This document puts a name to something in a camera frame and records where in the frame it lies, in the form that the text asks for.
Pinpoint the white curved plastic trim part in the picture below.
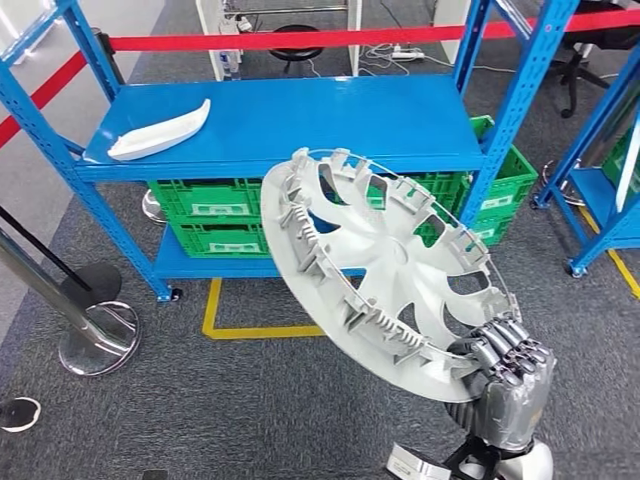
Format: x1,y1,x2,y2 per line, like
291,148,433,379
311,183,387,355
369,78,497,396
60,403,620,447
107,97,212,162

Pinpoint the white long plastic part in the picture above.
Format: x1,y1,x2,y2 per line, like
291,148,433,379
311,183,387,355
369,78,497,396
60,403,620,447
616,122,640,213

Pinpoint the black office chair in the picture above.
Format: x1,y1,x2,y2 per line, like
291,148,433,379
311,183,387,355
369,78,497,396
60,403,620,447
545,0,640,119

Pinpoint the black round stool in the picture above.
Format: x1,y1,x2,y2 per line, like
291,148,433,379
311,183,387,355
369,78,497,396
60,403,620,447
269,25,325,75

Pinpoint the black stanchion post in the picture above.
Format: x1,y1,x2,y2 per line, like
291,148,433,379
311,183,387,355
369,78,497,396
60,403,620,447
92,27,167,227

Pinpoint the black shoe white sole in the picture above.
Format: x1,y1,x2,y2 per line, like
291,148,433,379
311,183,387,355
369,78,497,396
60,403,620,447
0,397,42,434

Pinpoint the chrome stanchion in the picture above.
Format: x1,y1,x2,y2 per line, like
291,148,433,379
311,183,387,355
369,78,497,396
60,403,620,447
0,228,142,378

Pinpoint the white desk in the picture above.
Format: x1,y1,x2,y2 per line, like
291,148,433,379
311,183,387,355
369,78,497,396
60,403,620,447
195,0,364,82
432,0,473,64

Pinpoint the yellow floor tape outline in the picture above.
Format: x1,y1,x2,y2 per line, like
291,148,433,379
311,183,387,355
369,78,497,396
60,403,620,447
580,205,640,301

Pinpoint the grey plastic wheel hubcap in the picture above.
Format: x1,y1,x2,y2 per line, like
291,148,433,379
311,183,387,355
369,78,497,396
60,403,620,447
260,146,524,404

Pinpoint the white tangled cable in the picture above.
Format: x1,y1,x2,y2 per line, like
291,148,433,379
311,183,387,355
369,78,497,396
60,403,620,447
357,42,516,77

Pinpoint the red barrier belt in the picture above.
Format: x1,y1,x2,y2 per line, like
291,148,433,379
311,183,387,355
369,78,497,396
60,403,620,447
0,50,88,150
107,7,640,53

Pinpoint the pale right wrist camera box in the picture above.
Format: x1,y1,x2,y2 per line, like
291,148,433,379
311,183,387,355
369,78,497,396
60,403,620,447
385,442,451,480

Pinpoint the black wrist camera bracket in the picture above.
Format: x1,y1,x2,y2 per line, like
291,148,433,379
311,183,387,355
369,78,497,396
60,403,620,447
442,433,501,480

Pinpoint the blue metal shelf rack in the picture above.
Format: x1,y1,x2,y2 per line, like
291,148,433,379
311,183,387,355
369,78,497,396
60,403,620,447
0,0,581,303
532,46,640,278

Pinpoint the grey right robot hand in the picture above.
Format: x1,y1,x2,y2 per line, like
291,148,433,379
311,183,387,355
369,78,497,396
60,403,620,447
444,317,557,455

